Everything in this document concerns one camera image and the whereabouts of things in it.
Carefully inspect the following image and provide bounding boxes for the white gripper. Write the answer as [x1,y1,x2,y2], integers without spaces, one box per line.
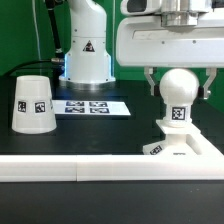
[116,14,224,100]

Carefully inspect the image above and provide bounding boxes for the white lamp bulb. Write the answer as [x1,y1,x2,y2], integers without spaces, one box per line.
[159,68,199,127]

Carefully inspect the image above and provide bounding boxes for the white lamp base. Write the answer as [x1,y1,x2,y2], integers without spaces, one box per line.
[143,120,200,156]

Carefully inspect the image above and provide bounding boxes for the white lamp shade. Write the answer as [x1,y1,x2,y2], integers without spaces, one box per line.
[12,75,57,134]

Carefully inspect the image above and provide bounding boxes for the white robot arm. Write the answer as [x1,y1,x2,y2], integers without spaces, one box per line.
[60,0,224,99]

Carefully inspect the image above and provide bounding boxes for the white right boundary bar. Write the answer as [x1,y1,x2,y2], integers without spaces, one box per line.
[186,133,223,157]

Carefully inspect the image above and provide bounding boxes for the white boundary bar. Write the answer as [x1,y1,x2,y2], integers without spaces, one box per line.
[186,133,223,157]
[0,155,224,182]

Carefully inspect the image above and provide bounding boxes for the white fiducial marker sheet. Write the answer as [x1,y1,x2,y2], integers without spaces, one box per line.
[53,100,131,116]

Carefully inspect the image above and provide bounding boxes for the white front boundary bar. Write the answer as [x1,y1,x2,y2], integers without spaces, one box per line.
[0,155,224,182]

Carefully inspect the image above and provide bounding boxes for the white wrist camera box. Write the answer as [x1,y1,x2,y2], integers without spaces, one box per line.
[120,0,162,16]

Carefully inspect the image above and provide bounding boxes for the black cable hose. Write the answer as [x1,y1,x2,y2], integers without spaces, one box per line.
[9,0,66,77]

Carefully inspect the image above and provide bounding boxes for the thin white cable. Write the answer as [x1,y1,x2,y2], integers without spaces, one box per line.
[32,0,43,76]

